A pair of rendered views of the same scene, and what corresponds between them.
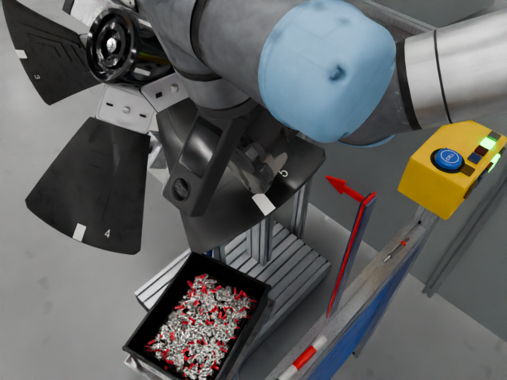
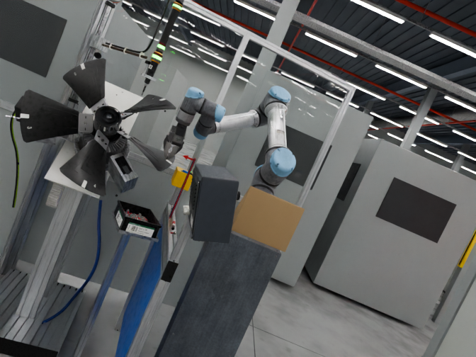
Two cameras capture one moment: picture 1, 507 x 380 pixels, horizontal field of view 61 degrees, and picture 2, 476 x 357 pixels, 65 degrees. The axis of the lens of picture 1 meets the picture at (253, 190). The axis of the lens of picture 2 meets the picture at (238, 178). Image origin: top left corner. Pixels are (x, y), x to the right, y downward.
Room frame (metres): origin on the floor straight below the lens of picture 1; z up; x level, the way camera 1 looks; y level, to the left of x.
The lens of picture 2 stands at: (-0.86, 1.30, 1.36)
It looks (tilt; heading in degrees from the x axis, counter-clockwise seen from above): 5 degrees down; 302
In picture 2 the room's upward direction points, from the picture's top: 24 degrees clockwise
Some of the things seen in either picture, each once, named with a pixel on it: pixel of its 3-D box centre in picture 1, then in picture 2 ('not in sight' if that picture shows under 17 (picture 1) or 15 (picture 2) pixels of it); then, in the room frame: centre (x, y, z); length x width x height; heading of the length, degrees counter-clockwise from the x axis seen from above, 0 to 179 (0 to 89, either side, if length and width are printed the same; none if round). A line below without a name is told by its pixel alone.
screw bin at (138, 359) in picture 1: (201, 323); (136, 219); (0.30, 0.09, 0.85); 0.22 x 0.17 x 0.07; 152
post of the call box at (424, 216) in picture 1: (431, 201); (175, 195); (0.52, -0.35, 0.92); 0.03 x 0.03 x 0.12; 46
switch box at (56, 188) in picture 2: not in sight; (64, 186); (0.95, 0.04, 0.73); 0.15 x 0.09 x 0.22; 136
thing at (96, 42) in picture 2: not in sight; (99, 43); (1.18, 0.02, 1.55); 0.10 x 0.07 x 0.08; 171
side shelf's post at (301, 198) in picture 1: (305, 175); (73, 231); (1.03, -0.19, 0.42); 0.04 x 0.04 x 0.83; 46
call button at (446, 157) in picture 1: (448, 159); not in sight; (0.49, -0.32, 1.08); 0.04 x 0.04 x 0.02
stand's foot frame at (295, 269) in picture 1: (235, 283); (29, 311); (0.79, 0.07, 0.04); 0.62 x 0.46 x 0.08; 136
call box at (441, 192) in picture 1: (450, 167); (181, 179); (0.52, -0.35, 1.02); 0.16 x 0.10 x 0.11; 136
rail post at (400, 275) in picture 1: (380, 304); (141, 273); (0.54, -0.37, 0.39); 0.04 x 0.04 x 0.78; 46
